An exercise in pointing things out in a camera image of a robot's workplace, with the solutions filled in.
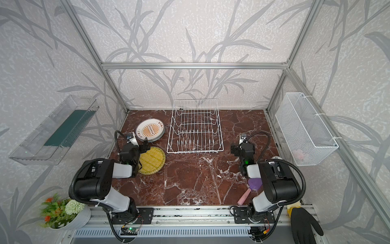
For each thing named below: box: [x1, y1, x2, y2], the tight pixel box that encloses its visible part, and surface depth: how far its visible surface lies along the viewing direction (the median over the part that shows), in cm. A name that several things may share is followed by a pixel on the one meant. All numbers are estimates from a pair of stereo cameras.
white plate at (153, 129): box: [135, 118, 166, 142], surface depth 107 cm
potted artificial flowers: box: [40, 192, 92, 231], surface depth 64 cm
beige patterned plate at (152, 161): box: [138, 146, 166, 176], surface depth 91 cm
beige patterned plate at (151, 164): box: [138, 156, 166, 175], surface depth 90 cm
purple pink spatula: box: [237, 177, 263, 206], surface depth 83 cm
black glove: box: [290, 207, 324, 244], surface depth 70 cm
